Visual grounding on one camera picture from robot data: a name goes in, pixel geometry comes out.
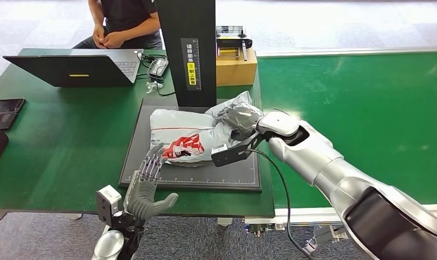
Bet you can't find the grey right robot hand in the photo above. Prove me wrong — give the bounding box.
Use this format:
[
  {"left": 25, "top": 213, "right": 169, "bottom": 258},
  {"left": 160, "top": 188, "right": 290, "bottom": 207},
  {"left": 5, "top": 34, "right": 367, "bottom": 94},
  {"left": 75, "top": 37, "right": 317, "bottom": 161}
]
[{"left": 215, "top": 104, "right": 265, "bottom": 142}]

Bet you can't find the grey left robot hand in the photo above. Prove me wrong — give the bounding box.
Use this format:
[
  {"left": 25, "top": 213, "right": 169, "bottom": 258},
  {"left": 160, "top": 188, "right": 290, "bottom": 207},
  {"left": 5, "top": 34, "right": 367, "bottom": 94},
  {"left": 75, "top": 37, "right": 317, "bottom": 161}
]
[{"left": 123, "top": 142, "right": 179, "bottom": 220}]

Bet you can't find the grey plastic mailer package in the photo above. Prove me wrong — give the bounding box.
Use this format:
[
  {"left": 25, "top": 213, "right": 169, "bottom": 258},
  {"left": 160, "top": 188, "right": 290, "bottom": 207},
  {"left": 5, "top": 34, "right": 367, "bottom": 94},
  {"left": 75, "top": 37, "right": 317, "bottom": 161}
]
[{"left": 149, "top": 90, "right": 264, "bottom": 167}]

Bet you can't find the brown cardboard box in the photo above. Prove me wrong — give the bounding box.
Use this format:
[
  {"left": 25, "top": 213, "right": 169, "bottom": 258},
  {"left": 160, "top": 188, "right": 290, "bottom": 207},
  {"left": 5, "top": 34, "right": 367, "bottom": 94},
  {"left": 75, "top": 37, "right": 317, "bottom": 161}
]
[{"left": 216, "top": 47, "right": 258, "bottom": 87}]

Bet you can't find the green conveyor belt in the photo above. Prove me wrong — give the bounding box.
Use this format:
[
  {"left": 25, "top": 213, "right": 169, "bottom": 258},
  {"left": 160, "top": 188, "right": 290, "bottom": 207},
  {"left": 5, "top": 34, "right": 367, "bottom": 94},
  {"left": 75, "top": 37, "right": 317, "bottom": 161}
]
[{"left": 257, "top": 51, "right": 437, "bottom": 210}]

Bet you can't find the black remote controller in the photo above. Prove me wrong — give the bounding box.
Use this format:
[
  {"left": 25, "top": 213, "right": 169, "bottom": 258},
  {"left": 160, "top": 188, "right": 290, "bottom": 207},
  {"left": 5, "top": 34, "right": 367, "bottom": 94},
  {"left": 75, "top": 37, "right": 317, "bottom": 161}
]
[{"left": 216, "top": 25, "right": 253, "bottom": 62}]

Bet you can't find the clear plastic scrap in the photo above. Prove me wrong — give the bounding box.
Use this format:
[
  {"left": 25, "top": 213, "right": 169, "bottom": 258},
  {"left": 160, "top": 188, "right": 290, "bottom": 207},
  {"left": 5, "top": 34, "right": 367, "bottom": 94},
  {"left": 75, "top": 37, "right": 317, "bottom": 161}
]
[{"left": 146, "top": 80, "right": 164, "bottom": 94}]

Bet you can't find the grey power adapter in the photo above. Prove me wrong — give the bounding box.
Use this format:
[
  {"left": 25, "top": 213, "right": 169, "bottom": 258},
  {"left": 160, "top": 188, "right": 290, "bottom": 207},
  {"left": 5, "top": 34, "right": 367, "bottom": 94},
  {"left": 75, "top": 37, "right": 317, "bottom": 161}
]
[{"left": 148, "top": 57, "right": 169, "bottom": 80}]

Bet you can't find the black scanner column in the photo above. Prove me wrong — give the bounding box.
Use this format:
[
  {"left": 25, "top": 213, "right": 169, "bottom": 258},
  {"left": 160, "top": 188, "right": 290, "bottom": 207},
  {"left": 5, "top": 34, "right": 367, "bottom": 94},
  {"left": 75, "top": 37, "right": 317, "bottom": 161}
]
[{"left": 155, "top": 0, "right": 218, "bottom": 108}]

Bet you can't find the dark grey laptop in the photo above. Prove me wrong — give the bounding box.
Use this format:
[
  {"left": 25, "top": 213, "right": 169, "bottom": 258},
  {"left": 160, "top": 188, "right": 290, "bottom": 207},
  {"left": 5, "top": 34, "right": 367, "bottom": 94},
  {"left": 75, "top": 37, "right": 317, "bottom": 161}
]
[{"left": 3, "top": 48, "right": 144, "bottom": 88}]

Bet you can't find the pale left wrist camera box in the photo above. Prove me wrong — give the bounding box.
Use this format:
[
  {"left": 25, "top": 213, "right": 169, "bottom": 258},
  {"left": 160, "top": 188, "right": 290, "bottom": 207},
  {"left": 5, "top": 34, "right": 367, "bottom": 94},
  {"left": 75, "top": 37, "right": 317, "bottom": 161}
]
[{"left": 95, "top": 185, "right": 123, "bottom": 228}]

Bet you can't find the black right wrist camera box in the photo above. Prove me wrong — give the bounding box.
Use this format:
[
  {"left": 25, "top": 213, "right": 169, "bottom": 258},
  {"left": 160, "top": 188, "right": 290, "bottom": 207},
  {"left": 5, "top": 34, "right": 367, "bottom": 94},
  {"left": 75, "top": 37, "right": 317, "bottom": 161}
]
[{"left": 210, "top": 132, "right": 261, "bottom": 168}]

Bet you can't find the black scanner base plate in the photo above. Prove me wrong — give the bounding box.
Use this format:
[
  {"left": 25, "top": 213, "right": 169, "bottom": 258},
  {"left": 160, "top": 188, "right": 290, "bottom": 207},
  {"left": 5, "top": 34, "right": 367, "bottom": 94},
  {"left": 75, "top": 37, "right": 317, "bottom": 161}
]
[{"left": 118, "top": 96, "right": 262, "bottom": 194}]

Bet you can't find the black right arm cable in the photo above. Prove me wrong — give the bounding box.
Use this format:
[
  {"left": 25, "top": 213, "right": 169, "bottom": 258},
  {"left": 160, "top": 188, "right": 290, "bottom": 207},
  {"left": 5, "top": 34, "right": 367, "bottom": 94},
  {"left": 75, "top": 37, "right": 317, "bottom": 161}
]
[{"left": 246, "top": 148, "right": 314, "bottom": 260}]

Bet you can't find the aluminium conveyor frame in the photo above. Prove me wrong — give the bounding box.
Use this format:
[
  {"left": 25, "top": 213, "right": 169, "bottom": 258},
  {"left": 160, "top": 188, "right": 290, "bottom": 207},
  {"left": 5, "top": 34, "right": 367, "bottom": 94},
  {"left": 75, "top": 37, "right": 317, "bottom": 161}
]
[{"left": 242, "top": 45, "right": 437, "bottom": 256}]

